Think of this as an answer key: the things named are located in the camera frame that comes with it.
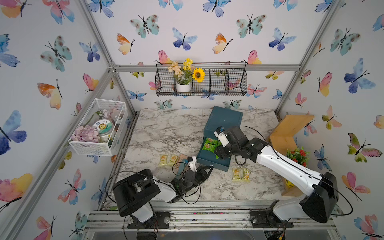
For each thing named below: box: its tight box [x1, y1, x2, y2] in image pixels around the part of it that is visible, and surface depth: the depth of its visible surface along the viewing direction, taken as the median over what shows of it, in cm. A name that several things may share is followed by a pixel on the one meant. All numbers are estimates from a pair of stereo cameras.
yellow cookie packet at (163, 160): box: [158, 154, 168, 167], surface depth 95 cm
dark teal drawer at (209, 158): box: [196, 136, 231, 172], surface depth 82 cm
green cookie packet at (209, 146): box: [202, 142, 217, 153], surface depth 93 cm
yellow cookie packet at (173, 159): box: [167, 154, 180, 166], surface depth 95 cm
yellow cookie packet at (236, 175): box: [232, 167, 242, 183], surface depth 88 cm
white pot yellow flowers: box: [167, 58, 206, 93], surface depth 86 cm
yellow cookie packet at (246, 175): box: [241, 168, 250, 183], surface depth 88 cm
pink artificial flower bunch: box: [71, 125, 101, 143], surface depth 61 cm
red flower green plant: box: [286, 146, 311, 167], surface depth 75 cm
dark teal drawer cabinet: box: [203, 105, 244, 140], surface depth 90 cm
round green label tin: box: [93, 119, 114, 136], surface depth 67 cm
